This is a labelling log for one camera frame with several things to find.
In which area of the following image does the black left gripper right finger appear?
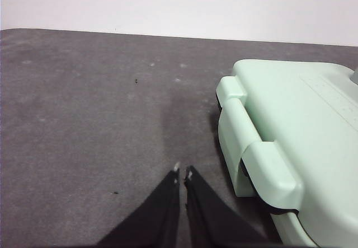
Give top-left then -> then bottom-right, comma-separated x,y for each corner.
183,165 -> 270,248

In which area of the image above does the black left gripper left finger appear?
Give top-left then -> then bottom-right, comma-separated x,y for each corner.
96,162 -> 181,248

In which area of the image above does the green breakfast machine base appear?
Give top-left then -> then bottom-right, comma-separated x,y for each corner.
217,98 -> 323,248

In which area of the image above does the green grill cover silver handle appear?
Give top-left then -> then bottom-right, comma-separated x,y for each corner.
216,59 -> 358,248

